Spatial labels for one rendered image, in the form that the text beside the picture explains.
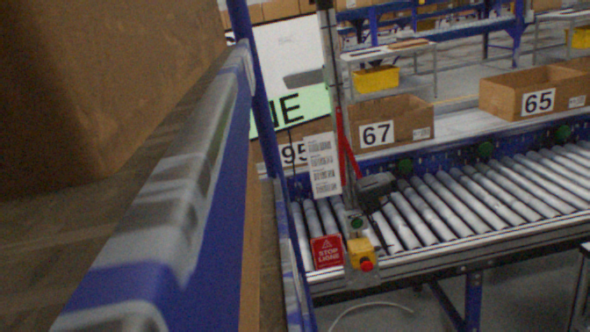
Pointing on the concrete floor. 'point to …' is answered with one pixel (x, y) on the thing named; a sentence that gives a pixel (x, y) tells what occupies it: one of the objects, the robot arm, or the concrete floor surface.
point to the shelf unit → (163, 225)
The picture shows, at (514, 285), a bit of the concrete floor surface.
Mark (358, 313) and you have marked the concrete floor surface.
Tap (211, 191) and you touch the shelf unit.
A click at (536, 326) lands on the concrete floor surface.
